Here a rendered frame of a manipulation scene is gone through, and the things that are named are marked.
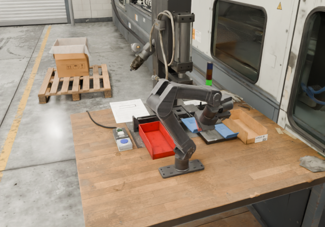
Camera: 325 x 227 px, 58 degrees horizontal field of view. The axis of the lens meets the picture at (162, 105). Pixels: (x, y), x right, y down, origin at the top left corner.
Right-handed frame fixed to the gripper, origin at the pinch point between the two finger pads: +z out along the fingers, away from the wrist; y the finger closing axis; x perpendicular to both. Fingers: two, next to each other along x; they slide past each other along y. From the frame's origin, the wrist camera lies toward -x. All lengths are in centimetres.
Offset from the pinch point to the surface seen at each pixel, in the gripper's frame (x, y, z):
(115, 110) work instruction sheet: 30, 42, 39
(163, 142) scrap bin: 14.5, 3.7, 15.1
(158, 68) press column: 4, 50, 12
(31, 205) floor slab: 96, 25, 136
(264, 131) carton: -36.0, -6.0, 3.2
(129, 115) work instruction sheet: 23, 34, 35
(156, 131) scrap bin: 13.9, 13.7, 21.2
